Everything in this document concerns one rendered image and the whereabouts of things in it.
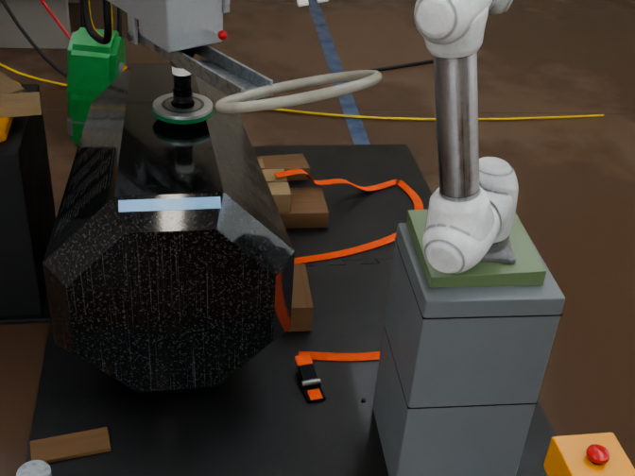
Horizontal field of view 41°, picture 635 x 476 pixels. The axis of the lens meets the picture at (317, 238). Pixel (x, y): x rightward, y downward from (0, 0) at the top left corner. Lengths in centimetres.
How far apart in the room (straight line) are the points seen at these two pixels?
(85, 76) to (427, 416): 276
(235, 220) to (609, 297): 188
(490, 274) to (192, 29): 128
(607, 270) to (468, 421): 164
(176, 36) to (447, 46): 119
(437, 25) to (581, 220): 268
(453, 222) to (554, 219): 230
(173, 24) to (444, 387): 143
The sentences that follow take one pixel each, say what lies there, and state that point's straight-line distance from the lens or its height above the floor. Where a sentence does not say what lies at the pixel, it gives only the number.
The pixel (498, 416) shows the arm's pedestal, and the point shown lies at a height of 35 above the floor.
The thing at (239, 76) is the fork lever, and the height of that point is 108.
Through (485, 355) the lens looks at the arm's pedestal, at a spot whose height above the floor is 60.
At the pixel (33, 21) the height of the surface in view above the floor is 19.
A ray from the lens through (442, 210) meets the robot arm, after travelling 214.
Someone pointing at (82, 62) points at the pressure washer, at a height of 46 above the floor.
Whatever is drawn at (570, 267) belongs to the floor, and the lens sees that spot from 406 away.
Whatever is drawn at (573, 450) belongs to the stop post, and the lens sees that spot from 160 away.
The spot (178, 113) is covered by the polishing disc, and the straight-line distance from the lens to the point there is 304.
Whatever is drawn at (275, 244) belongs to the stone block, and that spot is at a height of 63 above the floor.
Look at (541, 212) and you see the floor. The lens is 444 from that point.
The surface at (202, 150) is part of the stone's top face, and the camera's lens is 292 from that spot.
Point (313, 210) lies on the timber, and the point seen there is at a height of 10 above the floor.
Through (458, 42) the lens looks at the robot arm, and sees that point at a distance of 194.
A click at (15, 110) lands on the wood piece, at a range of 330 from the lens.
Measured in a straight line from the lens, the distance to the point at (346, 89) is 229.
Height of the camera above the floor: 218
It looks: 33 degrees down
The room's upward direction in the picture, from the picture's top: 4 degrees clockwise
